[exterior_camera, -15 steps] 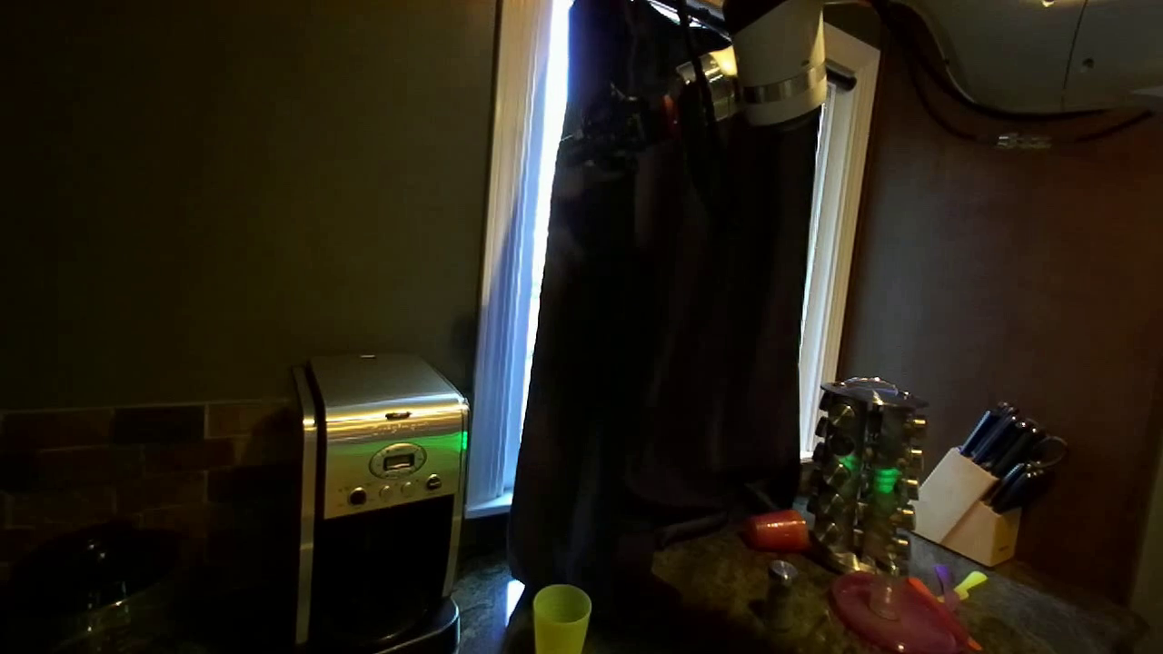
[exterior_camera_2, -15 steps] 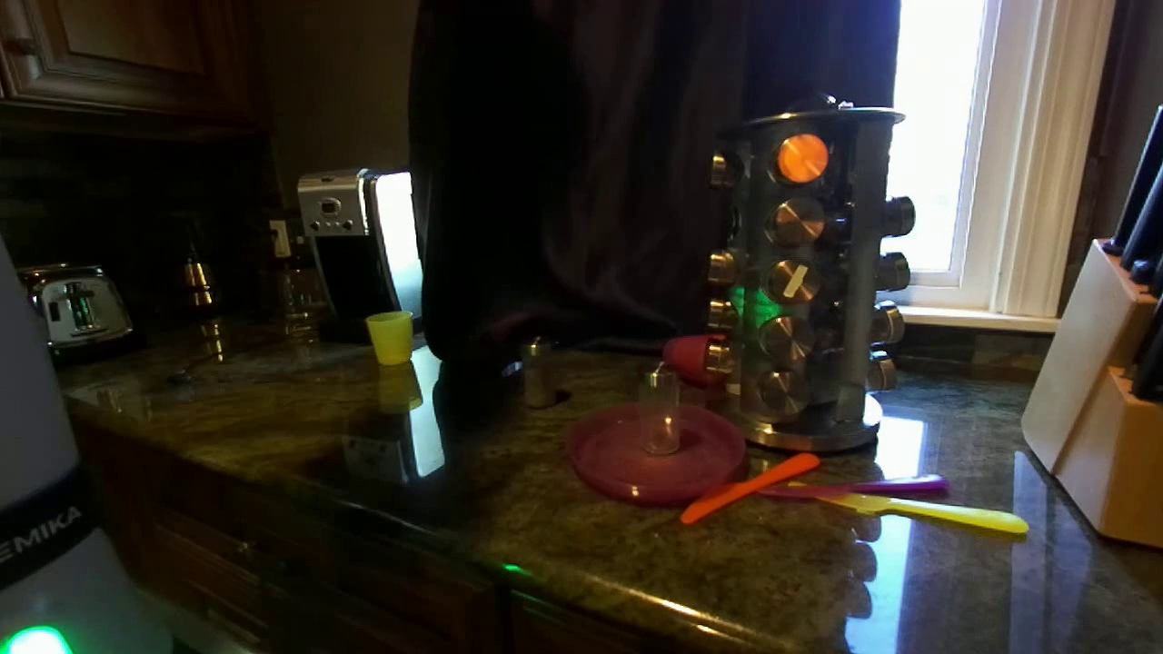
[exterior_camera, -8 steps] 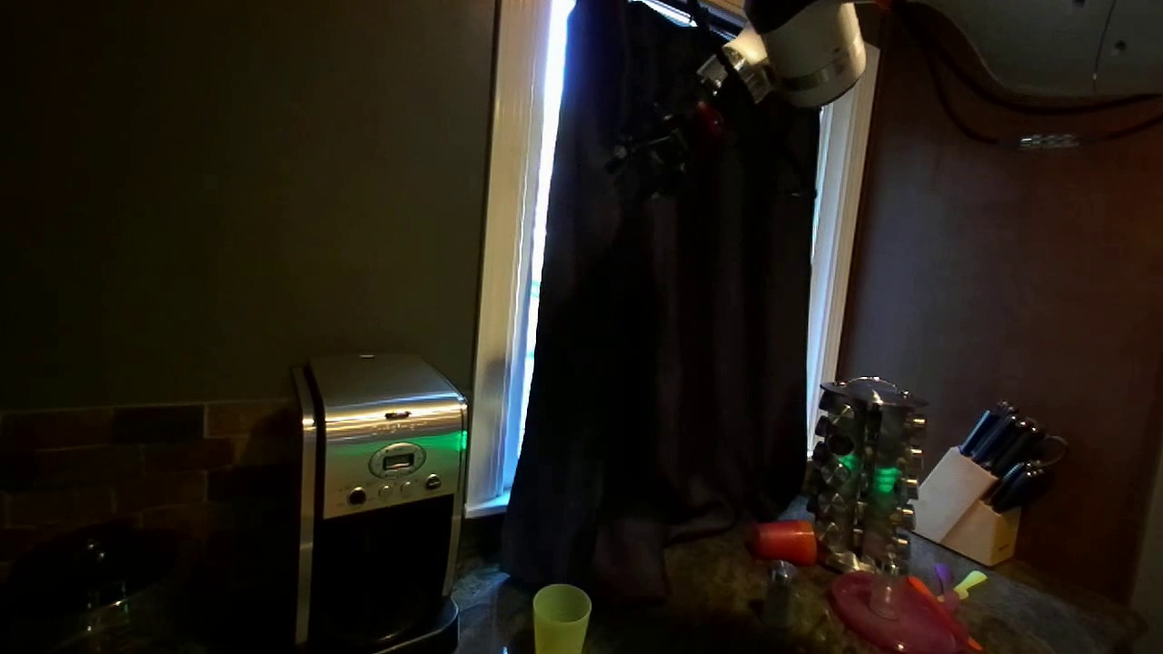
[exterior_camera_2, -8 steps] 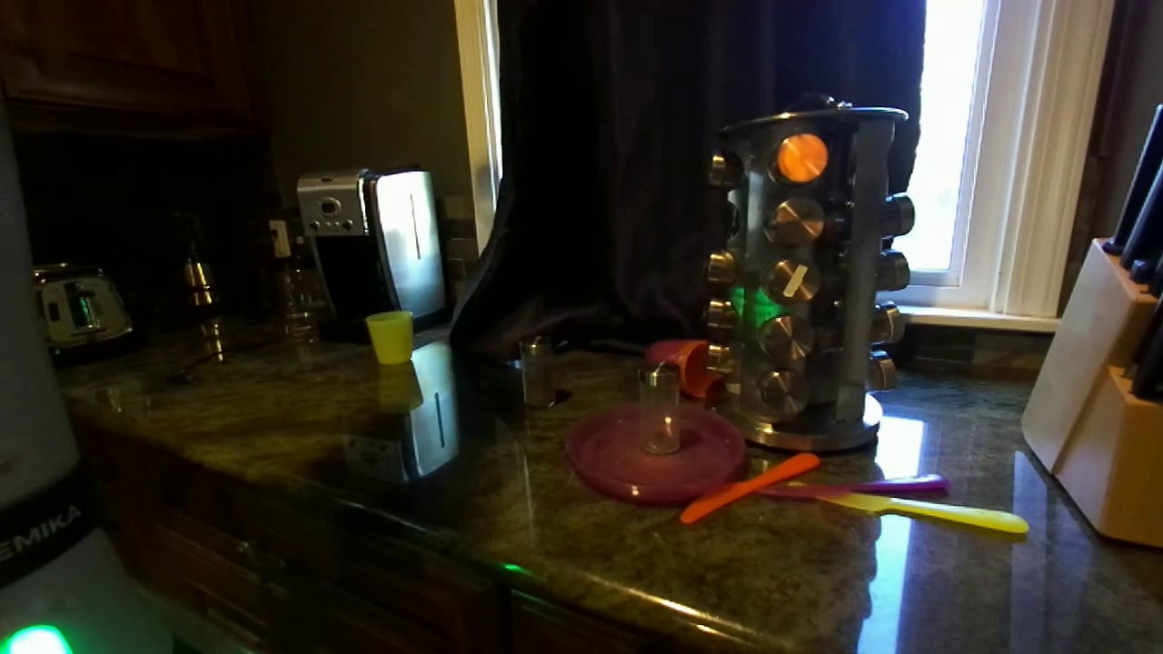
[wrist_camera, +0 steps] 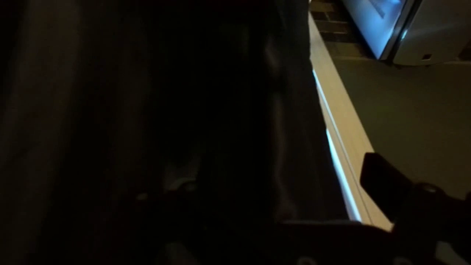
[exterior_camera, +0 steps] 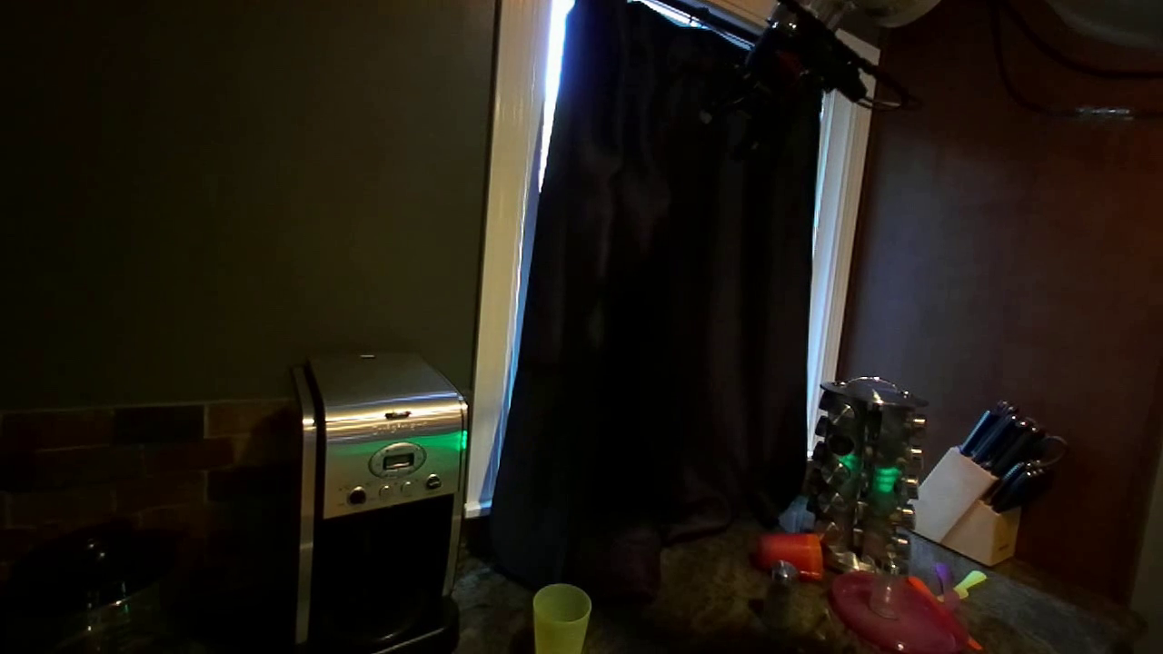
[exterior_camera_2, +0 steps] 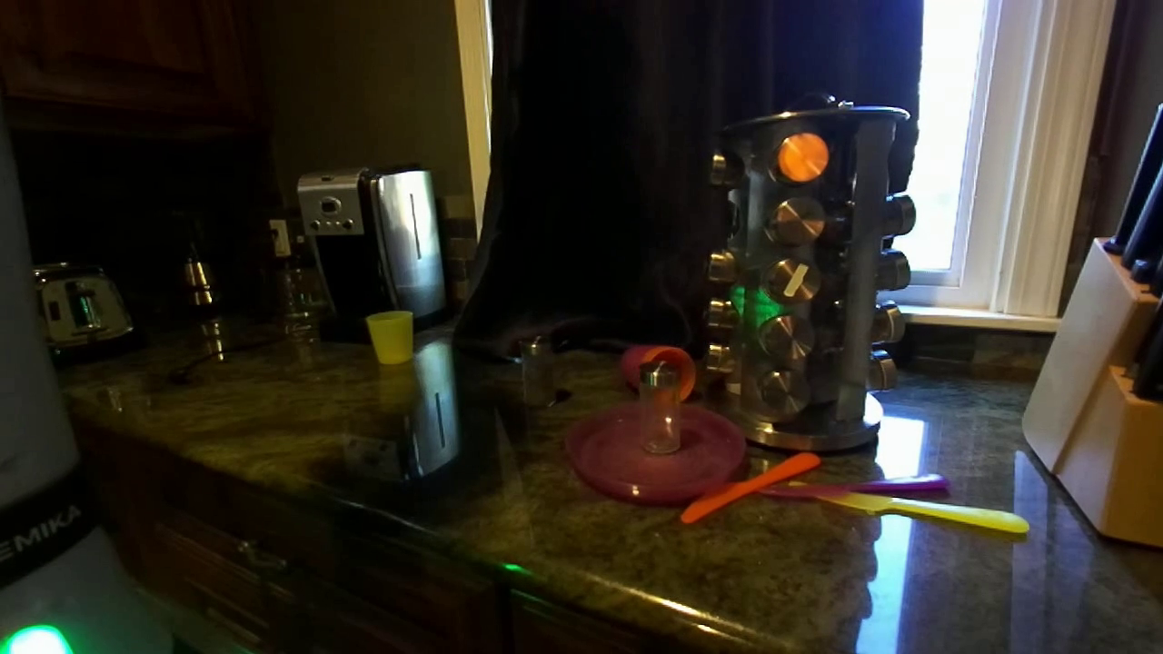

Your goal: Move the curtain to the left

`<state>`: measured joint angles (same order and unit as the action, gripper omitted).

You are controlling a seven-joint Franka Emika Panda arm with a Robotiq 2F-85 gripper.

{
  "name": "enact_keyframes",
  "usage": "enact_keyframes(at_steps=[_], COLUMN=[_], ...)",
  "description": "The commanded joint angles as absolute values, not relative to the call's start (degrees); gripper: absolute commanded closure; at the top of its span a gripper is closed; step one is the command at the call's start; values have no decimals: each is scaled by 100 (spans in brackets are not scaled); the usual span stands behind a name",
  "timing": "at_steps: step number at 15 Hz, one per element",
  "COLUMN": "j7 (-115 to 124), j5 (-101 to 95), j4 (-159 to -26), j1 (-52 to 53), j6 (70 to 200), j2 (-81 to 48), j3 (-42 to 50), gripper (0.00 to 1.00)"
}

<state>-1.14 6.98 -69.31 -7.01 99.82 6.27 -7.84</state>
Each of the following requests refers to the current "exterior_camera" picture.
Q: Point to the dark blue curtain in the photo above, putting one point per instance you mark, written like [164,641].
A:
[662,365]

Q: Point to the green plastic cup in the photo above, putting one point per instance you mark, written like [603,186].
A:
[561,618]

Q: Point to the wooden knife block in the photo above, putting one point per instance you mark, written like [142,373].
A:
[972,500]

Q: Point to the stainless steel coffee maker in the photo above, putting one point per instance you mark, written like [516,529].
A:
[378,508]

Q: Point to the purple plastic plate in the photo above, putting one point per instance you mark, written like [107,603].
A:
[895,617]

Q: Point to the rotating metal spice rack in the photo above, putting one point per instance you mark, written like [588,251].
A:
[863,473]

